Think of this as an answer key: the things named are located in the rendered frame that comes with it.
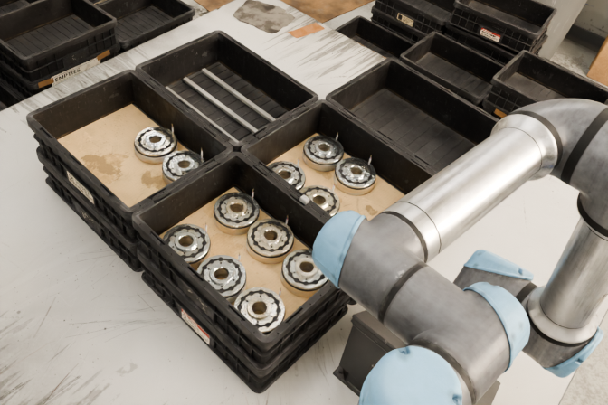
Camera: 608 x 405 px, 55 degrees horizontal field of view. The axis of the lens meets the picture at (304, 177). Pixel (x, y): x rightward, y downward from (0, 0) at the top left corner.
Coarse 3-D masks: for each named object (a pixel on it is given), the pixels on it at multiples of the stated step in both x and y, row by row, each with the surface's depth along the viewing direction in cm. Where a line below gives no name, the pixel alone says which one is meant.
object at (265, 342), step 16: (224, 160) 133; (192, 176) 129; (176, 192) 125; (288, 192) 129; (144, 208) 121; (304, 208) 126; (144, 224) 118; (160, 240) 117; (176, 256) 114; (192, 272) 112; (208, 288) 110; (320, 288) 113; (336, 288) 116; (224, 304) 108; (304, 304) 110; (240, 320) 106; (288, 320) 108; (256, 336) 104; (272, 336) 105
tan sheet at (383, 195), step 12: (300, 144) 155; (288, 156) 151; (300, 156) 151; (348, 156) 153; (312, 180) 146; (324, 180) 147; (336, 192) 144; (372, 192) 146; (384, 192) 146; (396, 192) 147; (348, 204) 142; (360, 204) 142; (372, 204) 143; (384, 204) 143; (372, 216) 140
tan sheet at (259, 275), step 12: (228, 192) 140; (192, 216) 134; (204, 216) 134; (264, 216) 136; (204, 228) 132; (216, 228) 132; (216, 240) 130; (228, 240) 130; (240, 240) 131; (216, 252) 128; (228, 252) 128; (240, 252) 129; (252, 264) 127; (264, 264) 127; (276, 264) 128; (252, 276) 125; (264, 276) 125; (276, 276) 126; (276, 288) 123; (288, 300) 122; (300, 300) 122; (288, 312) 120
